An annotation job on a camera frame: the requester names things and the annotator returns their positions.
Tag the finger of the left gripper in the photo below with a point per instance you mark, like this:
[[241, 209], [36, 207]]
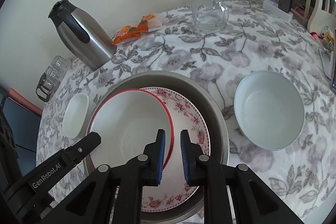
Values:
[[35, 186]]

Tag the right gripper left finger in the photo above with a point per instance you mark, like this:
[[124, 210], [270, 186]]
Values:
[[114, 195]]

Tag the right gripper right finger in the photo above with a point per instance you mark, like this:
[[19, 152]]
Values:
[[231, 194]]

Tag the pink floral round plate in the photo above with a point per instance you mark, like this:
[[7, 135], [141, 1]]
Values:
[[173, 190]]

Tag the strawberry pattern bowl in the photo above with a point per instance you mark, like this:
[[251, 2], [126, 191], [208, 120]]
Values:
[[126, 123]]

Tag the white square bowl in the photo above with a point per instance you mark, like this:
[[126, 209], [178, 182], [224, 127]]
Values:
[[75, 115]]

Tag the pale blue round bowl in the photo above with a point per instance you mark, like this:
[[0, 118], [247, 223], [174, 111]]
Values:
[[269, 110]]

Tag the large stainless steel basin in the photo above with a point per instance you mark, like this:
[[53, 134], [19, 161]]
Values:
[[213, 120]]

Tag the small glass teapot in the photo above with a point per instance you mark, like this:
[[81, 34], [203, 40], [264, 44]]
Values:
[[46, 87]]

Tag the small clear glass cup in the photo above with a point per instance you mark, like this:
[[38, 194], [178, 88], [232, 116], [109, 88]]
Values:
[[60, 64]]

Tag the stainless steel thermos jug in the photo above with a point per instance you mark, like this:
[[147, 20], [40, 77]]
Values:
[[82, 35]]

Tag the smartphone on stand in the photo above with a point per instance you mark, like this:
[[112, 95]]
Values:
[[332, 71]]

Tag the orange snack packet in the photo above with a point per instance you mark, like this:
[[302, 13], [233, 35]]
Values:
[[126, 34], [151, 22]]

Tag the floral fleece tablecloth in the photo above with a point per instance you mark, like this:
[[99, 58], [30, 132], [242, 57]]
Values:
[[303, 174]]

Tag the clear glass mug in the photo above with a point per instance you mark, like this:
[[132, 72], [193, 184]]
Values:
[[209, 15]]

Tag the white power strip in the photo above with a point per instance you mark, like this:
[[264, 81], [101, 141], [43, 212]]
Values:
[[272, 7]]

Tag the black power adapter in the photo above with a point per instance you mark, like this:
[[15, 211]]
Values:
[[285, 5]]

